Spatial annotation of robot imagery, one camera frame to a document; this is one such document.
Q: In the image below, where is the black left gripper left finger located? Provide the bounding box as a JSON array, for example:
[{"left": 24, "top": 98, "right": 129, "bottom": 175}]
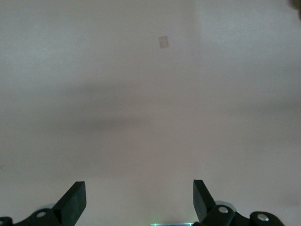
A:
[{"left": 14, "top": 181, "right": 87, "bottom": 226}]

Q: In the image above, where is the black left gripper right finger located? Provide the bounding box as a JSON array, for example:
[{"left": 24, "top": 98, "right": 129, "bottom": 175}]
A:
[{"left": 192, "top": 179, "right": 250, "bottom": 226}]

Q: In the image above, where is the small brown tape square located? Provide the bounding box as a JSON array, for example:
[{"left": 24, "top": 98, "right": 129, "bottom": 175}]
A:
[{"left": 158, "top": 35, "right": 170, "bottom": 49}]

